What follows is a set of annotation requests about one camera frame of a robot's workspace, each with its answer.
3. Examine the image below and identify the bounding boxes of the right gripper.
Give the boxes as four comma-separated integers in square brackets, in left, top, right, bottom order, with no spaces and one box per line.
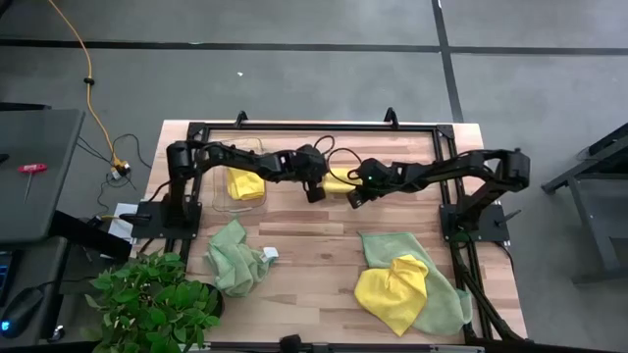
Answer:
[346,157,393,211]

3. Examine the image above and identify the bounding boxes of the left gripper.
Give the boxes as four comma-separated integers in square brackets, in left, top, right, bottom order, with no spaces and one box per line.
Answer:
[289,143,329,204]

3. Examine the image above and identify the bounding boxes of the yellow microfiber towel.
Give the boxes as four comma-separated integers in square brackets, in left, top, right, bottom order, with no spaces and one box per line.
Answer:
[353,253,431,338]
[321,168,363,195]
[226,168,267,201]

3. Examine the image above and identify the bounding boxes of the clear plastic bin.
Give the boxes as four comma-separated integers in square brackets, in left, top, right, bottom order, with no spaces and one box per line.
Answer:
[211,136,270,215]

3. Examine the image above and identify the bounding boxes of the green microfiber towel white tag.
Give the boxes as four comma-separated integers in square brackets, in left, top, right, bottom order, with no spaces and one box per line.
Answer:
[203,219,280,298]

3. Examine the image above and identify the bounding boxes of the black fuzzy round object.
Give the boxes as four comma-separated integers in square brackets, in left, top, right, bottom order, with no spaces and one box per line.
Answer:
[279,333,303,353]

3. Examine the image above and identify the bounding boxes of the yellow black power connector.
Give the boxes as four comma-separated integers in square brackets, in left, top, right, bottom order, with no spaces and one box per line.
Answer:
[108,155,133,181]

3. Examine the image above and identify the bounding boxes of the white paper sheet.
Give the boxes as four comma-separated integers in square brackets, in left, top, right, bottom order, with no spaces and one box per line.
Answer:
[107,203,136,244]

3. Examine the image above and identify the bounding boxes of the potted green plant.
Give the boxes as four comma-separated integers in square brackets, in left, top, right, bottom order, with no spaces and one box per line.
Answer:
[82,250,226,353]

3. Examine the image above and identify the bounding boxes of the black desk base beam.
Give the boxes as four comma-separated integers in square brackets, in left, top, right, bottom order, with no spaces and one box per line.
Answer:
[48,210,133,261]

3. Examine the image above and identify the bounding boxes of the grey metal stand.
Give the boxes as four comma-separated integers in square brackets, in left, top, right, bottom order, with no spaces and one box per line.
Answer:
[541,122,628,286]

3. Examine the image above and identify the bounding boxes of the grey desk top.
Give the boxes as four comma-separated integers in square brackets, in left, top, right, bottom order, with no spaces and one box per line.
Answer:
[0,108,85,246]

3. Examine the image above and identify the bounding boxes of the dark desk surface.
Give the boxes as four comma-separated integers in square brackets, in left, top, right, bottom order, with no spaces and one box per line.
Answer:
[0,237,68,347]

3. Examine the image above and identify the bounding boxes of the black computer mouse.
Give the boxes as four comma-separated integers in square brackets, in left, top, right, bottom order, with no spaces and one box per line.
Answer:
[0,286,45,339]

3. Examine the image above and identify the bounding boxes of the black backlit keyboard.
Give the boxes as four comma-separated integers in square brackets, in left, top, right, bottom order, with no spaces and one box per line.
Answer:
[0,250,14,308]

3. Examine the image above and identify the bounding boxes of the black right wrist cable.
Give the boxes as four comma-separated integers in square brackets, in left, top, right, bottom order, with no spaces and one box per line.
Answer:
[325,146,365,188]

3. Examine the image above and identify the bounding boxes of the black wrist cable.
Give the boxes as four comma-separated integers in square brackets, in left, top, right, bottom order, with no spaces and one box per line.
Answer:
[312,134,337,154]
[325,146,365,188]

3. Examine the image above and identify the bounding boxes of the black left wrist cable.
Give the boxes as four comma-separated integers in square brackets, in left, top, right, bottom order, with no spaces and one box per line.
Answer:
[312,134,337,154]

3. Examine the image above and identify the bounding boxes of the black metal table frame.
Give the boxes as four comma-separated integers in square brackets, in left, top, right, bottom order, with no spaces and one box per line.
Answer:
[164,106,531,353]

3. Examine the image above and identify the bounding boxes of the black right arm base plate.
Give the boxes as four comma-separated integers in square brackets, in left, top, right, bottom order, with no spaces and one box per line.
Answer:
[439,203,511,242]

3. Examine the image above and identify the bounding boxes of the black clamp handle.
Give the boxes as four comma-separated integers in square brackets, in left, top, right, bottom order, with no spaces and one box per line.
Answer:
[119,211,153,225]
[494,209,523,227]

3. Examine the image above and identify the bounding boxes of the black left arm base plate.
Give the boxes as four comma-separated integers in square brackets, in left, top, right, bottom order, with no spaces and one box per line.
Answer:
[131,200,203,241]

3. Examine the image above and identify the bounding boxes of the black floor cable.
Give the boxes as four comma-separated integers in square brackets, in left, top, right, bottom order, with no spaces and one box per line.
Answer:
[76,132,151,217]

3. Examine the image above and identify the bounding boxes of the yellow cable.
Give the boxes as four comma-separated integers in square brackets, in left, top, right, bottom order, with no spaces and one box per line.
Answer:
[46,0,124,168]

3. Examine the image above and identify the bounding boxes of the red-handled hex key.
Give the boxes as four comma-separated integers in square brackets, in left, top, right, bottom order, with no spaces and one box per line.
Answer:
[18,163,49,203]

